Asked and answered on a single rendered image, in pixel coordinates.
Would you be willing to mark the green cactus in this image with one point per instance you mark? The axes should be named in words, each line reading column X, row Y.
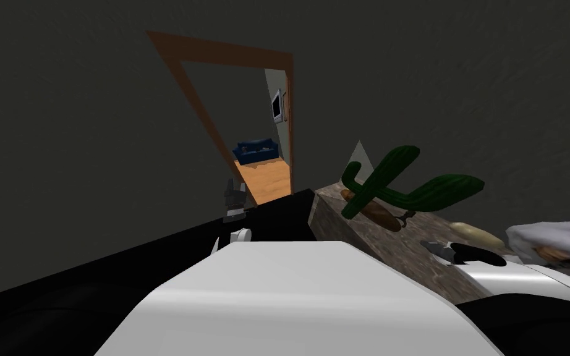
column 389, row 185

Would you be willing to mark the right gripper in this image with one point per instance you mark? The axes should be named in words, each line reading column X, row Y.
column 438, row 251

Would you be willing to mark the brown marble table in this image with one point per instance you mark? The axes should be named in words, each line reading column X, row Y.
column 403, row 254

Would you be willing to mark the white framed wall screen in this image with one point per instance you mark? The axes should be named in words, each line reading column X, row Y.
column 277, row 106

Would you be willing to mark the brown oval loaf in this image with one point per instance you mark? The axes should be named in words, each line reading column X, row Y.
column 381, row 215

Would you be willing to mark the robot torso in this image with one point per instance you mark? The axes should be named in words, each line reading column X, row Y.
column 295, row 301

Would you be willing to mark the pale beige bread loaf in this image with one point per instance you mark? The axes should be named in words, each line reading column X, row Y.
column 478, row 235

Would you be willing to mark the pale grey bowl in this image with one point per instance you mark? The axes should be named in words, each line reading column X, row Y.
column 557, row 235

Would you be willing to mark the blue sofa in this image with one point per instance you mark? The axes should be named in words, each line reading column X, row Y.
column 255, row 151

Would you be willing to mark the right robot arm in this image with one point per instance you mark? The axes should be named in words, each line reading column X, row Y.
column 522, row 284

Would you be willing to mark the small dark stemmed object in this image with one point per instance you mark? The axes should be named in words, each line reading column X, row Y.
column 405, row 217

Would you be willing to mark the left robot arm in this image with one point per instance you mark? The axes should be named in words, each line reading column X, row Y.
column 240, row 235

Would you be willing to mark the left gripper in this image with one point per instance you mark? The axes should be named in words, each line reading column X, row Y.
column 234, row 201

